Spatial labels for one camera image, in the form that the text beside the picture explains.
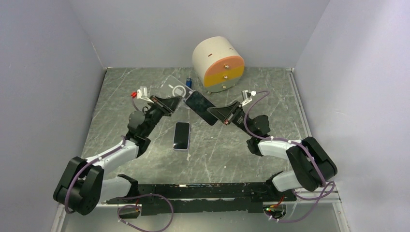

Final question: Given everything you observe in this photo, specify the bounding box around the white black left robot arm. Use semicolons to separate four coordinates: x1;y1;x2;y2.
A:
53;96;182;215

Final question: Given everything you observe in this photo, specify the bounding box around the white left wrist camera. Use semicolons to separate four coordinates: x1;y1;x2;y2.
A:
131;87;152;102

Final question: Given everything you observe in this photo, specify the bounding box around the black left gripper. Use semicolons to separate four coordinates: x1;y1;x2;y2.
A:
143;95;181;136

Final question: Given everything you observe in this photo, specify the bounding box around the phone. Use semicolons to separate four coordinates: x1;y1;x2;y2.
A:
185;91;218;126
173;122;190;151

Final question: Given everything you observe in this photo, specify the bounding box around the black base bar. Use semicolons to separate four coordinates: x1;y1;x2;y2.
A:
107;182;296;216

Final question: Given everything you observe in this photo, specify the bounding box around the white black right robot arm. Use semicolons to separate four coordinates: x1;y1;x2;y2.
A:
207;101;337;201

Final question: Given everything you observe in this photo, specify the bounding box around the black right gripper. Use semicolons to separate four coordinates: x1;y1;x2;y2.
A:
207;101;255;137

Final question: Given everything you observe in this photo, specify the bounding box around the blue black stapler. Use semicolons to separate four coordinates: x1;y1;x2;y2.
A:
186;78;192;88

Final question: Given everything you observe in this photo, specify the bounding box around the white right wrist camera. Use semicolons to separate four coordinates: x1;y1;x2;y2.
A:
241;90;257;106

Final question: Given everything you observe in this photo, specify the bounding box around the round beige drawer cabinet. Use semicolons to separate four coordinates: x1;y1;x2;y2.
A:
192;36;245;93

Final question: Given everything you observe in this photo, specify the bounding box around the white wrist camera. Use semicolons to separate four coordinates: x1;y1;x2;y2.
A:
131;87;152;102
241;90;257;106

